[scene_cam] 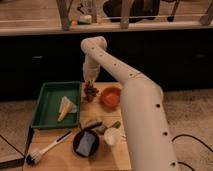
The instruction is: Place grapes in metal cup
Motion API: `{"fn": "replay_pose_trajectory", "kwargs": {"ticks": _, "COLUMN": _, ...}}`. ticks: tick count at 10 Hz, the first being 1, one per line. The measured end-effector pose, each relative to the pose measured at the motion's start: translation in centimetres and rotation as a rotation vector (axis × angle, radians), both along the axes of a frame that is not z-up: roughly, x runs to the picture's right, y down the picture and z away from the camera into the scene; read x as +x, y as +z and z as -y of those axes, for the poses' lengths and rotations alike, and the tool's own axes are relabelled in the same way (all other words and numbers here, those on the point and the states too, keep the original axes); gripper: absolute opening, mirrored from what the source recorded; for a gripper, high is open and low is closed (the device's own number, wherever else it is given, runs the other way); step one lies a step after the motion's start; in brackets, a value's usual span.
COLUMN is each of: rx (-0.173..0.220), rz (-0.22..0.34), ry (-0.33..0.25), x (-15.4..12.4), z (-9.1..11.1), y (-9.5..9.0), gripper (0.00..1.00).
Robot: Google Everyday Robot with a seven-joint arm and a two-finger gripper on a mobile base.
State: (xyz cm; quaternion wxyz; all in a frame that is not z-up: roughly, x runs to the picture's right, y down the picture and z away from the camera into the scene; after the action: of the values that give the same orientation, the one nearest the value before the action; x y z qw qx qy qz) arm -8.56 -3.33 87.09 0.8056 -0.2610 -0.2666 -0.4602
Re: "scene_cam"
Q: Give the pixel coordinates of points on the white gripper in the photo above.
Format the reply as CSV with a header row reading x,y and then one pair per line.
x,y
90,72

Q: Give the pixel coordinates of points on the dark grape bunch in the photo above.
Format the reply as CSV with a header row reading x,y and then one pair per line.
x,y
90,91

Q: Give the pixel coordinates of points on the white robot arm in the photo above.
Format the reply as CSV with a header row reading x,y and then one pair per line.
x,y
147,133

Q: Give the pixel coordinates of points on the white metal cup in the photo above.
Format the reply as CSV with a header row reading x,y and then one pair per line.
x,y
112,136

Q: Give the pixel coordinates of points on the orange bowl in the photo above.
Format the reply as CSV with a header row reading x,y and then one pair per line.
x,y
110,97

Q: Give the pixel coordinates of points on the green plastic tray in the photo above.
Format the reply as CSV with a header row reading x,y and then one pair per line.
x,y
47,108

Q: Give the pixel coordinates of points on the black round plate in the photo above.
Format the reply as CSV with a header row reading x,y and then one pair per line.
x,y
95,145

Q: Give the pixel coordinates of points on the blue sponge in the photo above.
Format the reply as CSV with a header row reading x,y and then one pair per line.
x,y
86,141

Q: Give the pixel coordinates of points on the wooden railing shelf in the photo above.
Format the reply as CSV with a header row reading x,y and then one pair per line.
x,y
34,17

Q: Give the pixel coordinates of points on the white dish brush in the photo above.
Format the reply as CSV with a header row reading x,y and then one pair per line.
x,y
35,155

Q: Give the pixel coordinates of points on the black handled tool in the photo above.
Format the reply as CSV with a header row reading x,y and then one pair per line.
x,y
90,125

